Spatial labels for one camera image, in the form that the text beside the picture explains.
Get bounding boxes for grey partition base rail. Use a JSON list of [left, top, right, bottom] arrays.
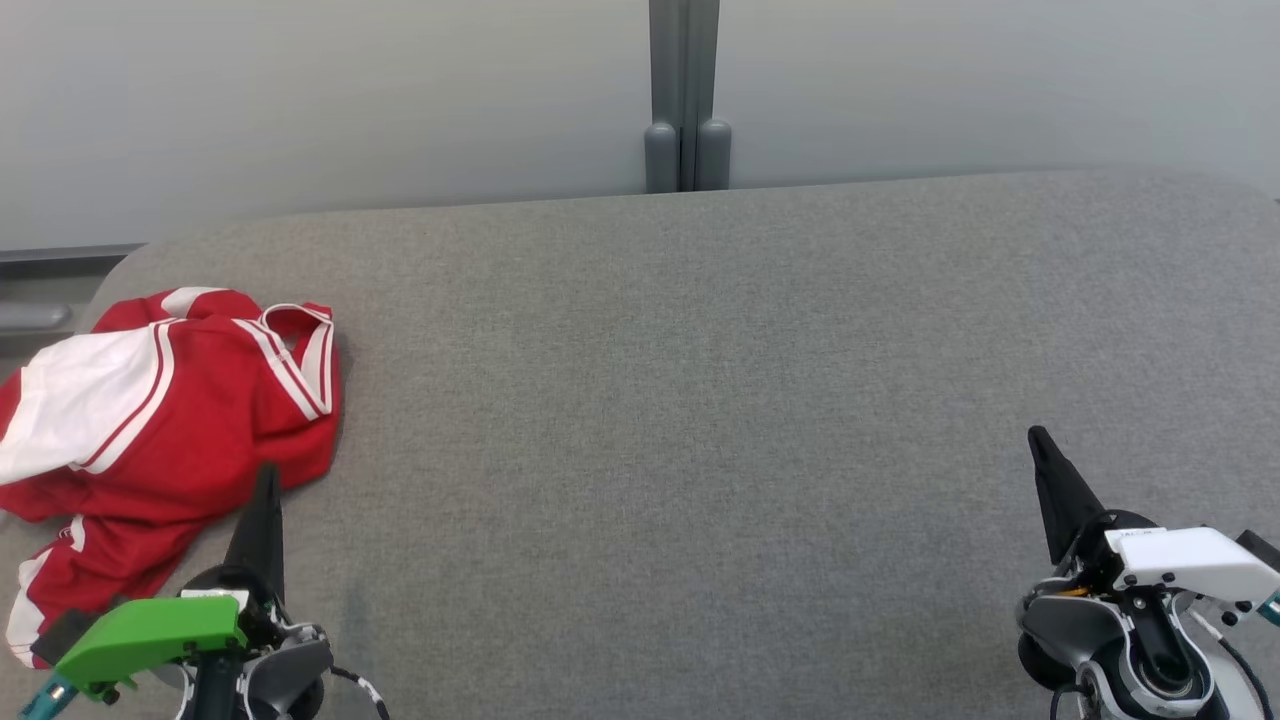
[[0, 244, 147, 301]]

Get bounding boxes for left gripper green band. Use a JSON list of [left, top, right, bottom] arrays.
[[55, 463, 288, 703]]

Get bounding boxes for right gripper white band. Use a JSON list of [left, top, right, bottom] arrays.
[[1028, 426, 1280, 626]]

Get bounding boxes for red jersey with white sleeves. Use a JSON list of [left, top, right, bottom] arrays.
[[0, 287, 343, 523]]

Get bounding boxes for left black cable teal plug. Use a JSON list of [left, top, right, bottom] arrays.
[[20, 672, 79, 720]]

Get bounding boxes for red shorts with white stripes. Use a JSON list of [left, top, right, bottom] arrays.
[[5, 497, 226, 669]]

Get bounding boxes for black white braided cable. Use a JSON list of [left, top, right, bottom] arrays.
[[330, 665, 391, 720]]

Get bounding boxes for black cable teal plug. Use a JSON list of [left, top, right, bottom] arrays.
[[1200, 592, 1280, 720], [20, 672, 79, 720]]

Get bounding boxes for right black cable teal plug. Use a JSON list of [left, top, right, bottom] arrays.
[[1200, 592, 1280, 720]]

